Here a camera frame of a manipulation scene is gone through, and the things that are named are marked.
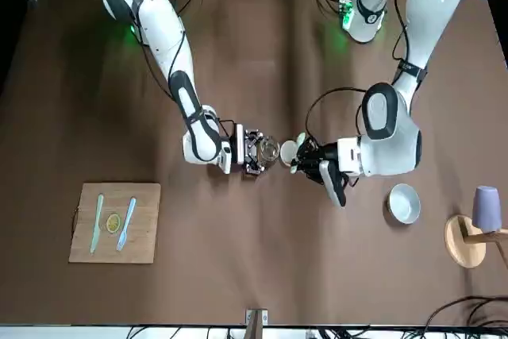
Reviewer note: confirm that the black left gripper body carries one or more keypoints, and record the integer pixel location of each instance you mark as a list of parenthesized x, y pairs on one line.
[(328, 154)]

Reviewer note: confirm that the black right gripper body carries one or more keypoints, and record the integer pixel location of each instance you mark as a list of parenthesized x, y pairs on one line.
[(248, 152)]

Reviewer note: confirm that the transparent glass spice bottle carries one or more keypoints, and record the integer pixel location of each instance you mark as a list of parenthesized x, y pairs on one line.
[(270, 151)]

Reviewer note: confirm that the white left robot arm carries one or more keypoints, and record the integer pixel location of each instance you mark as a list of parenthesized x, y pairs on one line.
[(428, 5)]

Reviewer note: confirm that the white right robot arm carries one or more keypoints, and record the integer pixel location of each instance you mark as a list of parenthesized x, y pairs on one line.
[(166, 25)]

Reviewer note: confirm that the round grey bottle lid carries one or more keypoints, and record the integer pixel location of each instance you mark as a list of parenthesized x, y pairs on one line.
[(286, 152)]

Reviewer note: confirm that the grey round bowl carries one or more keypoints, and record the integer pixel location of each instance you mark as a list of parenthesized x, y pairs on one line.
[(405, 204)]

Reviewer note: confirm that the wooden cutting board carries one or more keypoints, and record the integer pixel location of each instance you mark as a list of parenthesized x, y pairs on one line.
[(139, 236)]

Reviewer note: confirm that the lemon slice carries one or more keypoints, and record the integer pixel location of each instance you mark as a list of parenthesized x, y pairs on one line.
[(112, 223)]

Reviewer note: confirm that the wooden mug stand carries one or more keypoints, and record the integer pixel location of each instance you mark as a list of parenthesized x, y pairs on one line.
[(460, 243)]

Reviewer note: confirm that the purple plastic cup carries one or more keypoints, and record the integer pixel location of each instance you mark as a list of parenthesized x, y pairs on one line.
[(487, 208)]

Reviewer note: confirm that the green plastic knife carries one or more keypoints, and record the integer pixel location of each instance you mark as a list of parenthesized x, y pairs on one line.
[(96, 224)]

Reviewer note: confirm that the white desk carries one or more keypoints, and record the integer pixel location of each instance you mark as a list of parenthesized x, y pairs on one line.
[(79, 333)]

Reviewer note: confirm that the aluminium camera post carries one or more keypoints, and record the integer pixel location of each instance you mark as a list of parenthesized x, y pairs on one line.
[(256, 323)]

